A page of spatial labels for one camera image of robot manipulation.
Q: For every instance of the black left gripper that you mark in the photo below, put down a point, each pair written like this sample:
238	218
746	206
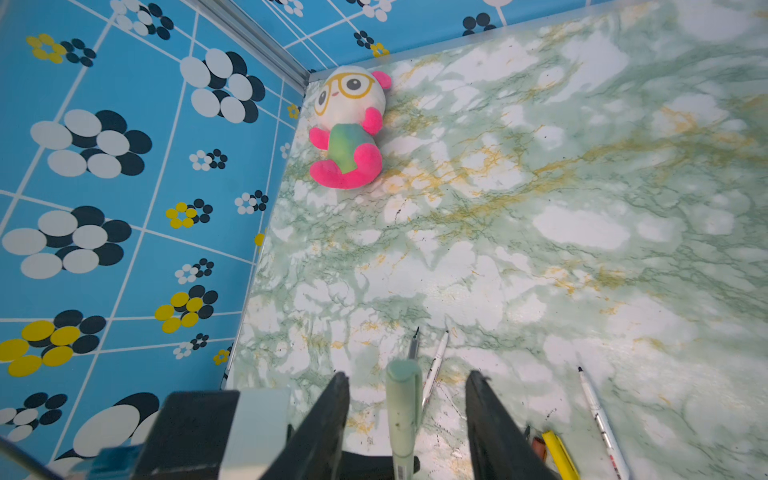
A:
355	466

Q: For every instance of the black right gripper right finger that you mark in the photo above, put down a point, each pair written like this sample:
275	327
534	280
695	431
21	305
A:
498	448

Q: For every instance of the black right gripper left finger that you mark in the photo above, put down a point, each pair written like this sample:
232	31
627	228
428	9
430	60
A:
314	451

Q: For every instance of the white marker pen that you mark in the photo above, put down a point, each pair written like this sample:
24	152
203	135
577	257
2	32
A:
615	456

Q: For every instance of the light green pen cap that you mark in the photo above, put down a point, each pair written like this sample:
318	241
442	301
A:
403	385

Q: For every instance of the brown pen cap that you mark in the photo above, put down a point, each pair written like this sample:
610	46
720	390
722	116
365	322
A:
539	448

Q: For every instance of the yellow pen cap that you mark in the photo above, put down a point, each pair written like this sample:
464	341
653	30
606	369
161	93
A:
559	454

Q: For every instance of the white pen yellow tip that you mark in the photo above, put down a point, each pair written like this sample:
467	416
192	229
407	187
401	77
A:
434	369

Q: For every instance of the pink pen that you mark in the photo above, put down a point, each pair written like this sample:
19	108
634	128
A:
414	345

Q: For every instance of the pink white plush toy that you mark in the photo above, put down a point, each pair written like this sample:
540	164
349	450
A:
349	110

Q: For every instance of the aluminium corner post left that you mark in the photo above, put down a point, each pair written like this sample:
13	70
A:
233	21

